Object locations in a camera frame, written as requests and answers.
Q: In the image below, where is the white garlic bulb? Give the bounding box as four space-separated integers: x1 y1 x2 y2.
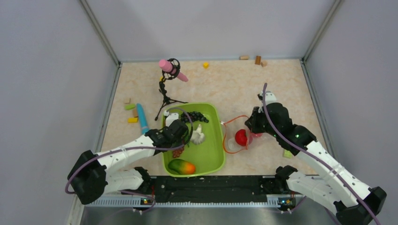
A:
190 124 206 145

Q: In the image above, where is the red tomato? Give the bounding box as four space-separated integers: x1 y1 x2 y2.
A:
235 129 248 146

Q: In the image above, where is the clear zip top bag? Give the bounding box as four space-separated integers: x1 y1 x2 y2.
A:
220 115 275 154

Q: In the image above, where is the black grape bunch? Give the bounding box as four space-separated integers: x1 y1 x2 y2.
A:
180 111 209 123

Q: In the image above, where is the green plastic tray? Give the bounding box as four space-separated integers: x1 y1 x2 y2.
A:
162 103 226 178

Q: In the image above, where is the red grape bunch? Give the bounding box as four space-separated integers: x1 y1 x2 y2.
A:
172 147 184 158

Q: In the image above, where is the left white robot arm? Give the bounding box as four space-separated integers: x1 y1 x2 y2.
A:
65 119 193 205

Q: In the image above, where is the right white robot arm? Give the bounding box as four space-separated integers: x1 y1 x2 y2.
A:
245 91 387 225

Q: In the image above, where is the green orange mango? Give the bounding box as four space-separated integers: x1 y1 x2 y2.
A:
168 159 196 175

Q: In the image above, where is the light green lego brick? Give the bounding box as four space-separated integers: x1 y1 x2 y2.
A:
283 150 293 158

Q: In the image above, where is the tan wooden block left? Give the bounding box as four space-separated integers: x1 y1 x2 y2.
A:
132 108 138 118

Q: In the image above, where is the yellow rectangular block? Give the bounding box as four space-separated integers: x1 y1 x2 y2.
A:
127 117 138 123

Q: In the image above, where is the green cylinder block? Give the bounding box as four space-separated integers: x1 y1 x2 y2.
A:
124 104 136 111

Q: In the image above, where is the brown wooden block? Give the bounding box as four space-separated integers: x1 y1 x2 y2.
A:
254 55 261 65

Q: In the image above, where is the wooden cylinder block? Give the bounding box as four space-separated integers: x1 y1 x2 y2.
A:
239 55 250 60

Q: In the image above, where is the pink toy microphone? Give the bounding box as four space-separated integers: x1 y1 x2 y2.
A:
158 58 189 82

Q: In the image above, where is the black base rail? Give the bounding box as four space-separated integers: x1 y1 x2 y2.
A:
136 175 291 203

